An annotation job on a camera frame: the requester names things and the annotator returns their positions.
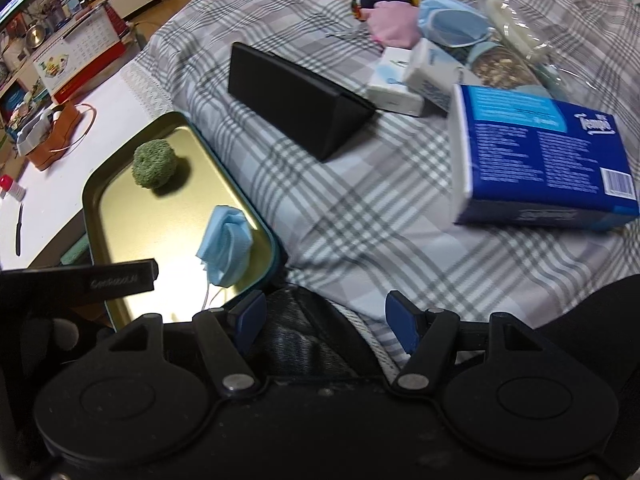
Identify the person's jeans leg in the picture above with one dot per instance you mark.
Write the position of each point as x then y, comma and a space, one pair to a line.
300, 335

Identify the green knitted ball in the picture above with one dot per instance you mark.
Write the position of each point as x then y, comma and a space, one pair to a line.
154, 164

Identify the pink cloth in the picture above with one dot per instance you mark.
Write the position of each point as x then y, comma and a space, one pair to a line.
395, 22

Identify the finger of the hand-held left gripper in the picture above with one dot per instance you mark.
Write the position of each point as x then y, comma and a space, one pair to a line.
100, 281

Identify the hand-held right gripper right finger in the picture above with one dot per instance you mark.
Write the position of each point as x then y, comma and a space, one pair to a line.
401, 321

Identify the white cardboard box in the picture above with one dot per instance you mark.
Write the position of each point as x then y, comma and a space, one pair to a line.
435, 77
392, 87

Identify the desk calendar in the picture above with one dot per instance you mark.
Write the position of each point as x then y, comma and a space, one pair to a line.
85, 55

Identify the black pen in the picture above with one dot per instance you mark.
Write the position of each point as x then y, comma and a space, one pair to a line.
19, 230

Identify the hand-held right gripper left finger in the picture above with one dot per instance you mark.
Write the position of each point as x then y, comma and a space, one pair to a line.
248, 321

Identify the blue face mask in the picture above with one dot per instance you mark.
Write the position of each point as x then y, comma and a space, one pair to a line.
225, 245
450, 22

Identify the black triangular case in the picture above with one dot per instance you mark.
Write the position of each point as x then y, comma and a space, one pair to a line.
300, 100

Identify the green sponge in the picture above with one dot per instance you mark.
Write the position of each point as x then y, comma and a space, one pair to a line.
75, 252

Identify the brown leather bag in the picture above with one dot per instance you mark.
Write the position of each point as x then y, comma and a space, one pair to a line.
55, 140

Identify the herb sachet with blue cloth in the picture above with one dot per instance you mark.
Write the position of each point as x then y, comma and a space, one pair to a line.
500, 67

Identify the clear bag with white tube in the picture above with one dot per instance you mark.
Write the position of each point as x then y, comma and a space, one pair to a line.
515, 25

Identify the red-capped small bottle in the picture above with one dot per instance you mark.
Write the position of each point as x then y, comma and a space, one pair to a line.
11, 187

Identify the blue tissue box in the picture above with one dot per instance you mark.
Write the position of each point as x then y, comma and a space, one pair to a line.
530, 150

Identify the gold metal tray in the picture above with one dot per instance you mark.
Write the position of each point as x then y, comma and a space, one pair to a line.
150, 220

